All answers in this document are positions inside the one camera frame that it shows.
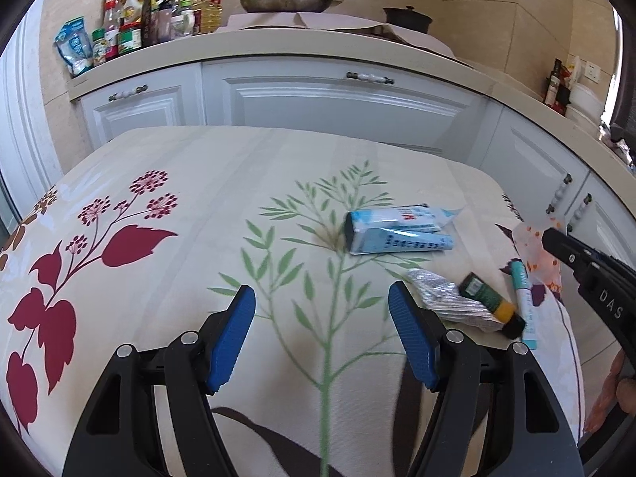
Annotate vertical cabinet door handle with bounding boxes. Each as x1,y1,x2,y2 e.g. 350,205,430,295
566,193,593,233
547,174,573,215

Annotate blue white carton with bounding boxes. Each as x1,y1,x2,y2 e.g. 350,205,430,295
344,203,443,237

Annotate teal white pen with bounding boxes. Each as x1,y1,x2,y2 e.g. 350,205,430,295
507,257,540,349

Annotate floral tablecloth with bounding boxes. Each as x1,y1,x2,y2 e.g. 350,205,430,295
0,124,587,477

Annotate blue white seasoning bag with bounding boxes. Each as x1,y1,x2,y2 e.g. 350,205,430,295
54,17,95,78

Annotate blue white tube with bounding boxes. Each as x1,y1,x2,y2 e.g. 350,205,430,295
349,226,456,256

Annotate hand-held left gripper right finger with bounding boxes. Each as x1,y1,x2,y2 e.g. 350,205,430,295
388,281,584,477

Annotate silver tube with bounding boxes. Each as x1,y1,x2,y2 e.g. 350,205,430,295
406,267,504,333

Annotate long drawer handle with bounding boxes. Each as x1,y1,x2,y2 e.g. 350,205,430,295
346,72,395,85

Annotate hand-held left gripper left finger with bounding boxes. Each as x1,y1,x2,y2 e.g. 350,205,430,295
62,284,256,477

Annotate dark curtain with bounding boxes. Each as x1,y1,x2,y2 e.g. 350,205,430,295
609,7,636,150

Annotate pink stove cover cloth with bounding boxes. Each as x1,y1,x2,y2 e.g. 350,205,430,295
226,10,393,35
388,25,470,63

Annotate dark green yellow tube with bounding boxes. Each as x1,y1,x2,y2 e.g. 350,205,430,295
457,271,527,341

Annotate short drawer handle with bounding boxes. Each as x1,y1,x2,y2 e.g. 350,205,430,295
108,86,149,102

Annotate yellow cooking oil bottle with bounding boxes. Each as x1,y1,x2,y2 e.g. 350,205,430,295
193,0,224,35

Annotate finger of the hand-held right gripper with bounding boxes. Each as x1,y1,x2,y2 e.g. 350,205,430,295
541,227,599,280

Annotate black lidded pot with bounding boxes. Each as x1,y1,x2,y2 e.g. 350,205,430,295
382,5,433,31

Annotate red snack packets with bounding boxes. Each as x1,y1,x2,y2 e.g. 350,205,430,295
555,79,572,115

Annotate dark glass bottle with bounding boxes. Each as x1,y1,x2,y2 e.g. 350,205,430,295
544,58,562,106

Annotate group of condiment bottles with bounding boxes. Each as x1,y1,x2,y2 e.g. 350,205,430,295
92,0,224,65

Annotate orange patterned clear wrapper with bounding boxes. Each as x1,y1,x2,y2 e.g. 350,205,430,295
512,219,564,304

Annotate person's right hand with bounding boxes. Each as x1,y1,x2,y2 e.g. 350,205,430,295
609,348,636,408

